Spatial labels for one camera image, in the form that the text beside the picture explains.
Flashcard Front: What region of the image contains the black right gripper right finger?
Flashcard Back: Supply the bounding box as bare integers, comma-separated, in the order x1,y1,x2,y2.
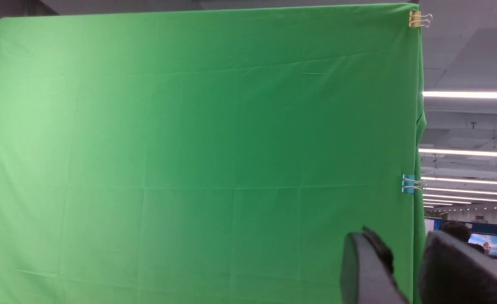
418,231,497,304

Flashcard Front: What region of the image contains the ceiling light strip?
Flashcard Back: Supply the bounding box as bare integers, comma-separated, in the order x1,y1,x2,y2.
423,92,497,99
421,176,497,185
418,148,497,157

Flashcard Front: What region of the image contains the ceiling light strip near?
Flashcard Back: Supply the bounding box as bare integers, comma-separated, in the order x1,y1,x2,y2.
423,92,497,99

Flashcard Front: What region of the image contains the person's dark-haired head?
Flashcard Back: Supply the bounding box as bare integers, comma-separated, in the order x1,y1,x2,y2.
440,221,486,254

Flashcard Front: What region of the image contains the yellow binder clip top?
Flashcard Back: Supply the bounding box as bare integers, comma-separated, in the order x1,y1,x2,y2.
408,11,433,28

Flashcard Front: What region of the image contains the blue binder clip middle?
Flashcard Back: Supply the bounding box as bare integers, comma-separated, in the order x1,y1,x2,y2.
401,174,427,194

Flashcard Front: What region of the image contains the green backdrop cloth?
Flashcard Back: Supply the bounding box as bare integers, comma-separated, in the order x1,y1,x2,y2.
0,2,426,304

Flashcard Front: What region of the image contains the computer monitor lit screen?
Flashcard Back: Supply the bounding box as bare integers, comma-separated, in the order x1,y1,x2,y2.
468,233,497,260

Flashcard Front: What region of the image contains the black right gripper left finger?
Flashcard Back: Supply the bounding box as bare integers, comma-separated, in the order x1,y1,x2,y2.
340,227,409,304

